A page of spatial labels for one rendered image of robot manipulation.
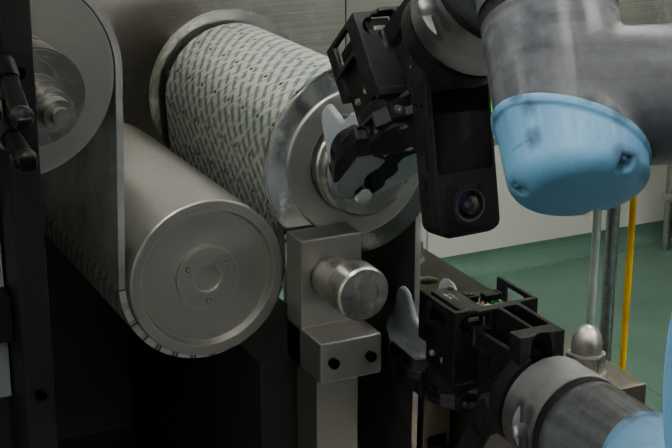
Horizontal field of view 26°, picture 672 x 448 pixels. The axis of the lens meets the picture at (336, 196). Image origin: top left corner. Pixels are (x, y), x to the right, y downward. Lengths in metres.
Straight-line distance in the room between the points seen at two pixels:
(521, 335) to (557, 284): 3.41
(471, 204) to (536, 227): 3.66
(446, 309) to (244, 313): 0.16
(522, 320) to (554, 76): 0.33
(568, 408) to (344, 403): 0.21
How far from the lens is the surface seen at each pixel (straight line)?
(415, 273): 1.16
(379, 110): 0.93
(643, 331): 4.12
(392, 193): 1.09
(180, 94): 1.25
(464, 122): 0.92
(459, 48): 0.85
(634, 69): 0.75
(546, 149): 0.73
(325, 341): 1.05
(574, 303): 4.28
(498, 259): 4.52
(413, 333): 1.13
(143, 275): 1.06
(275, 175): 1.06
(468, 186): 0.92
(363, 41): 0.94
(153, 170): 1.13
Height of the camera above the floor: 1.55
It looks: 17 degrees down
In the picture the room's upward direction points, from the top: straight up
